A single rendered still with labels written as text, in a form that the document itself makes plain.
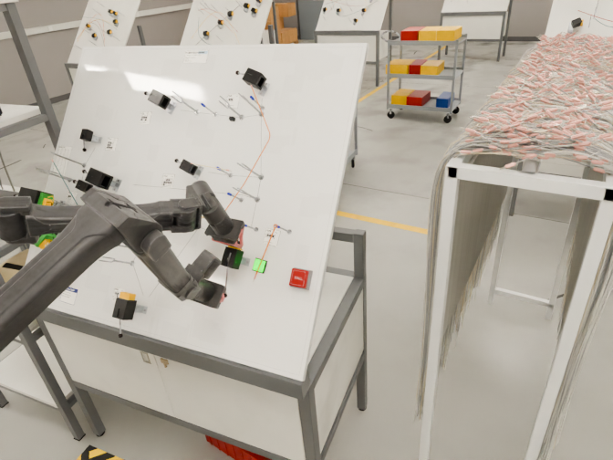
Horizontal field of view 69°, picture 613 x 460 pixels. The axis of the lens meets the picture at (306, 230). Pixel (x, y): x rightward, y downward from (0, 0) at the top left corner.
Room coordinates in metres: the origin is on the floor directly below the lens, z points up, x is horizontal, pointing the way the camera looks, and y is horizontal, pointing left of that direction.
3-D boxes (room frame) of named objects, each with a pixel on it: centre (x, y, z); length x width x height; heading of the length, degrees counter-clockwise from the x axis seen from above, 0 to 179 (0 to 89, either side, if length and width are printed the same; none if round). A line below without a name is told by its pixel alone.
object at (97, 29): (7.05, 2.67, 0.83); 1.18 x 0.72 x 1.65; 55
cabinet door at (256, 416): (1.03, 0.32, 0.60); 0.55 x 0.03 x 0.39; 65
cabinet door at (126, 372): (1.27, 0.81, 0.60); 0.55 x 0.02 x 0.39; 65
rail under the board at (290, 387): (1.13, 0.57, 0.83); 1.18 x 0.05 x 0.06; 65
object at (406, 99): (5.91, -1.63, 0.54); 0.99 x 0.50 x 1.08; 59
